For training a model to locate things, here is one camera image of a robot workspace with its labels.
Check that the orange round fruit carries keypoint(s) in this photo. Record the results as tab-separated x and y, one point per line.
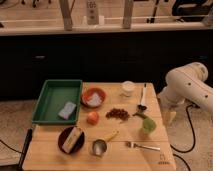
93	117

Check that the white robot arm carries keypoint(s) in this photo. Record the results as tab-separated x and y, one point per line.
185	83

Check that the light blue sponge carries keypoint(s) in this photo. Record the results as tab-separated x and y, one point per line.
67	110

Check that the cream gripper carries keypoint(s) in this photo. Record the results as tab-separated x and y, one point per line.
168	114

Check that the black and white spoon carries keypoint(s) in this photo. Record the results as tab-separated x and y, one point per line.
142	106

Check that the white glass jar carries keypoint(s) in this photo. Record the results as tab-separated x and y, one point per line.
128	88

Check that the orange bowl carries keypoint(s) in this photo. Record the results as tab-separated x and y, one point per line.
87	93

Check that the metal cup yellow handle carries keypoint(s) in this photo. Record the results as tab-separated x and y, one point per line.
99	146

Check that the silver fork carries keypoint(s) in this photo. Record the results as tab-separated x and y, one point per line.
135	145

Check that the beige box on plate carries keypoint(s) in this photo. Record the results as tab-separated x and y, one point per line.
72	135

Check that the white crumpled cloth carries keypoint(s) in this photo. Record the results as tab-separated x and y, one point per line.
94	100

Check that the green plastic tray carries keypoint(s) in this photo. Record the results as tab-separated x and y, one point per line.
53	97

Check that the green cup with handle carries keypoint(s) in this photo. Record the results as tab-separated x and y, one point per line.
148	124

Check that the dark red grape bunch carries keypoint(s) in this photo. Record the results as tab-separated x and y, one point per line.
118	114

